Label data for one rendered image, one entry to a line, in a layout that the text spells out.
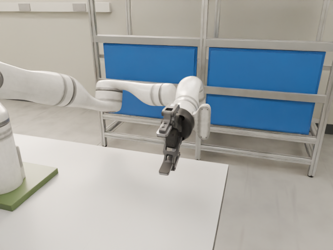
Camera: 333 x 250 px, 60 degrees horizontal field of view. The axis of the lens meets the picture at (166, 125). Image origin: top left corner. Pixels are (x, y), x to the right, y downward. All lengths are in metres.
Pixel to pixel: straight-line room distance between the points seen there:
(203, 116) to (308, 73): 1.44
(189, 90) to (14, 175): 0.50
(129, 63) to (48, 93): 1.46
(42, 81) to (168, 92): 0.34
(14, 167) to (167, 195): 0.39
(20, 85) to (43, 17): 2.92
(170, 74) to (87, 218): 1.56
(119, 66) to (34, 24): 1.70
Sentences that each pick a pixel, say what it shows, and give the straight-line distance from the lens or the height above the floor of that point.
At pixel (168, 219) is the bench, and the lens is 0.68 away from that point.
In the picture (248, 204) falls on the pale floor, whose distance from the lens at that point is 1.92.
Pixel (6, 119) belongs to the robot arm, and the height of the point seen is 0.90.
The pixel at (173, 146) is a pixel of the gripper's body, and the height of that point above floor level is 0.86.
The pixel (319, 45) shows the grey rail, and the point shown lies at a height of 0.92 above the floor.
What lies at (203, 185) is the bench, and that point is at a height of 0.70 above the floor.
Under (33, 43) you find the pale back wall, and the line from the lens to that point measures 3.79.
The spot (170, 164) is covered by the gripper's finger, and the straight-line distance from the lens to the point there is 0.62.
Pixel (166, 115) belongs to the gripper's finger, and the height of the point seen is 0.94.
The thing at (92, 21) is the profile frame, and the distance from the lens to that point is 2.29.
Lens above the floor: 1.15
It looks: 23 degrees down
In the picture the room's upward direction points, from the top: straight up
